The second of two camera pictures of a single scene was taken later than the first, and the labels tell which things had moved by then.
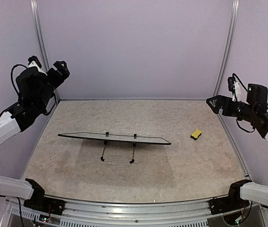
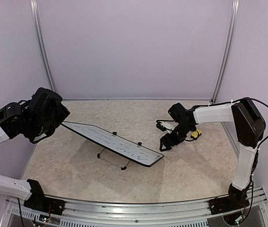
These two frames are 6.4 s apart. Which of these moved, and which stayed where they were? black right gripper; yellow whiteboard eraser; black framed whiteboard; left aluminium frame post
Moved: black right gripper; black framed whiteboard
Stayed: yellow whiteboard eraser; left aluminium frame post
